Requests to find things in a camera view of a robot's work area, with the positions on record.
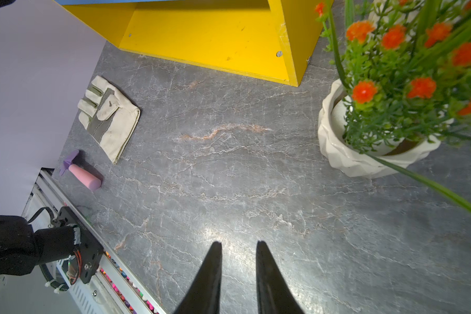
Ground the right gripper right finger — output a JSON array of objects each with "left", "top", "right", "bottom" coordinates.
[{"left": 256, "top": 241, "right": 304, "bottom": 314}]

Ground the beige garden glove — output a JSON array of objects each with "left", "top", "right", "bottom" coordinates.
[{"left": 77, "top": 76, "right": 141, "bottom": 164}]

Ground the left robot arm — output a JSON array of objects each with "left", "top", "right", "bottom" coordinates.
[{"left": 0, "top": 216, "right": 81, "bottom": 276}]

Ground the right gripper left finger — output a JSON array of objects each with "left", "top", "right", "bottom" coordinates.
[{"left": 174, "top": 242, "right": 222, "bottom": 314}]

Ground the orange flower pot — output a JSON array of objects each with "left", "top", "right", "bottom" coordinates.
[{"left": 315, "top": 1, "right": 471, "bottom": 213}]

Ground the purple pink garden trowel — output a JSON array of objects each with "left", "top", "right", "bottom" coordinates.
[{"left": 60, "top": 149, "right": 102, "bottom": 192}]

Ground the yellow rack with coloured shelves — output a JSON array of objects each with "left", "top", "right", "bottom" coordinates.
[{"left": 60, "top": 1, "right": 323, "bottom": 86}]

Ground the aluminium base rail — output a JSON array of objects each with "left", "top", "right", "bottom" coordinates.
[{"left": 0, "top": 170, "right": 165, "bottom": 313}]

